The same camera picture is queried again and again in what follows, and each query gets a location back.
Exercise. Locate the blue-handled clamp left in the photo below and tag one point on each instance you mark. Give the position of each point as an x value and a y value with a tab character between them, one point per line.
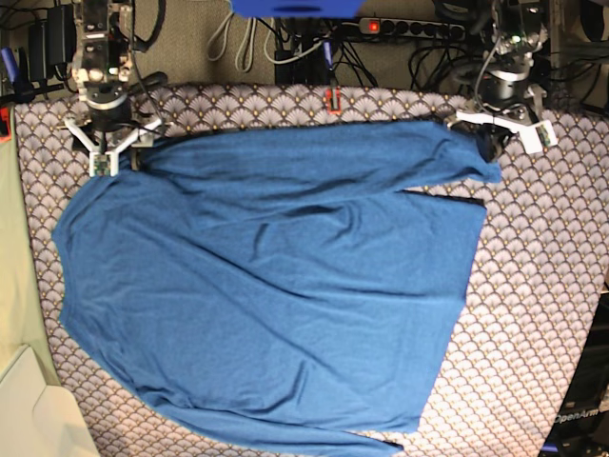
22	87

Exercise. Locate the black OpenArm base box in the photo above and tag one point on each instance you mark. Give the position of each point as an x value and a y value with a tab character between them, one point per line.
581	426

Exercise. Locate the blue box overhead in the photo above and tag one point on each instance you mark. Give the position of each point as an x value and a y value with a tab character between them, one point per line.
297	8

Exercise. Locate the red and grey clamp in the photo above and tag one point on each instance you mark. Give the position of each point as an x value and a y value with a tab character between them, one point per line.
333	99

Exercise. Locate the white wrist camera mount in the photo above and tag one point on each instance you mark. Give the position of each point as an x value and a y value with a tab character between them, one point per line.
535	137
103	159

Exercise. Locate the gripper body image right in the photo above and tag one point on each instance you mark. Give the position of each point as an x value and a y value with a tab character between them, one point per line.
511	94

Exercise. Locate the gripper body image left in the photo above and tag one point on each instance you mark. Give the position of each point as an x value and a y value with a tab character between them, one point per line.
108	112

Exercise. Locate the white plastic bin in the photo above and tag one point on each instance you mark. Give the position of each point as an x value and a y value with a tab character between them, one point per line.
38	419

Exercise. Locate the blue T-shirt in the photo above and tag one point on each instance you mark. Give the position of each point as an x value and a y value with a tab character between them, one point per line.
284	289

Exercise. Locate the black power strip red switch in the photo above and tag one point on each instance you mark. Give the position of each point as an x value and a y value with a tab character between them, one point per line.
401	28

